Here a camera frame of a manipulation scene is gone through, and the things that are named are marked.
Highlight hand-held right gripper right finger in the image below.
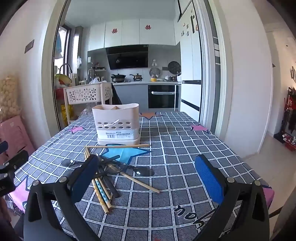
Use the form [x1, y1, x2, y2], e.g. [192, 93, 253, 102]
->
[194, 154, 270, 241]

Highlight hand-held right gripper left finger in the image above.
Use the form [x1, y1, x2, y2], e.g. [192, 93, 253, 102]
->
[23, 154, 100, 240]

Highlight cream plastic utensil holder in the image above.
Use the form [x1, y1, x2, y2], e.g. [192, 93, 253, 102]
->
[92, 103, 141, 145]

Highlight pink box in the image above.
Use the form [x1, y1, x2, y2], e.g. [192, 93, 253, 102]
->
[0, 116, 35, 167]

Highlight grey checked star tablecloth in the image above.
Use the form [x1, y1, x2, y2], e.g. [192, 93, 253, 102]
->
[8, 111, 274, 241]

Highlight bag of pale balls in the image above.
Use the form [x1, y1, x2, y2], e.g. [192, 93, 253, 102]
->
[0, 76, 22, 121]

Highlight yellow package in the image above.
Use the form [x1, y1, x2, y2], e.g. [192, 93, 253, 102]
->
[60, 104, 70, 126]

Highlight cream perforated trolley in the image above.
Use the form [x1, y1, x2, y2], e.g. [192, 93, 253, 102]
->
[63, 81, 113, 127]

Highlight dark cloth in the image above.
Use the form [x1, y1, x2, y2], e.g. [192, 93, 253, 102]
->
[110, 82, 123, 106]

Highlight green yellow dish basin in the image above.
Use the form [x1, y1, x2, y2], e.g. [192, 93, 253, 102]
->
[55, 74, 73, 86]

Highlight white refrigerator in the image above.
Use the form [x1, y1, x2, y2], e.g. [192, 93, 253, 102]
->
[174, 1, 203, 122]

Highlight red floor box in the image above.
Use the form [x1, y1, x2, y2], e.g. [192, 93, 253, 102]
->
[275, 133, 296, 151]

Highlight black built-in oven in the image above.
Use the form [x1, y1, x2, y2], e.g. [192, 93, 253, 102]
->
[147, 85, 176, 109]

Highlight grey base cabinet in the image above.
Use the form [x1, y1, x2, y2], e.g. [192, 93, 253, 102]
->
[113, 83, 181, 112]

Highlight dark curved faucet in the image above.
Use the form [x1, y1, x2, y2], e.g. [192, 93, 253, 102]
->
[59, 64, 73, 78]

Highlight countertop spice rack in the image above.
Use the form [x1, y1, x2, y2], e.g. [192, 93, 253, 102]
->
[88, 67, 107, 82]

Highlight blue printed hanging bag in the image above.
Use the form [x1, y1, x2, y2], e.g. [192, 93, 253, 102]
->
[55, 32, 63, 58]

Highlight dark round multi-cup pan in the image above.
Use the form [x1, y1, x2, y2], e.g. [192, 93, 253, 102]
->
[168, 61, 181, 73]

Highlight black range hood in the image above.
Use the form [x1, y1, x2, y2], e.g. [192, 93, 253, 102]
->
[106, 45, 149, 70]

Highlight white upper cabinets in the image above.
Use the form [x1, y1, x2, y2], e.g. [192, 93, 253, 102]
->
[88, 20, 176, 51]

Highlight grey sliding door frame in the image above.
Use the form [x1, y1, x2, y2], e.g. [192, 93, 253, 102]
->
[42, 0, 228, 139]

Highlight grey wall switch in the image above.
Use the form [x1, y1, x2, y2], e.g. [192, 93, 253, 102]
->
[25, 39, 35, 54]

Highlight black red wall rack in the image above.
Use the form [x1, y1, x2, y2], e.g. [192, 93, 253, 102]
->
[281, 86, 296, 137]

